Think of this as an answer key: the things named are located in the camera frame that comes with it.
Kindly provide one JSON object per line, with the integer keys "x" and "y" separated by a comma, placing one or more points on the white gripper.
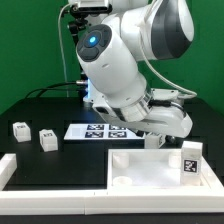
{"x": 166, "y": 115}

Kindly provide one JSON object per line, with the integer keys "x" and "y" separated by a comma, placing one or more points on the white square table top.
{"x": 138, "y": 169}

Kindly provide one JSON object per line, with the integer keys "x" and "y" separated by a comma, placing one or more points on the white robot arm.
{"x": 109, "y": 53}

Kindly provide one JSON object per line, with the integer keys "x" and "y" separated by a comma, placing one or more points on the white sheet with tags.
{"x": 98, "y": 132}

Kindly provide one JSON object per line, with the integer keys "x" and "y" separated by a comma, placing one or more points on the white U-shaped fence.
{"x": 104, "y": 201}

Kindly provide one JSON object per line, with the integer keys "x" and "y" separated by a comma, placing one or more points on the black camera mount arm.
{"x": 78, "y": 23}

